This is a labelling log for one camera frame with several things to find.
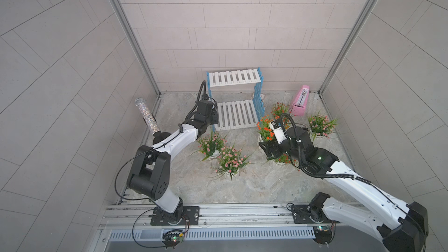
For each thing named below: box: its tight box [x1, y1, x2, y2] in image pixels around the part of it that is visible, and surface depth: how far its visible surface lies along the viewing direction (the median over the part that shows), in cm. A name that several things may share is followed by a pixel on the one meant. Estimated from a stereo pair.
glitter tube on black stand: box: [134, 97, 171, 145], surface depth 79 cm
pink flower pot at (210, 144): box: [197, 129, 228, 161], surface depth 80 cm
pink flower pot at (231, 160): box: [210, 145, 252, 181], surface depth 72 cm
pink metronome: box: [291, 85, 311, 117], surface depth 101 cm
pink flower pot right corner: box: [307, 110, 339, 142], surface depth 86 cm
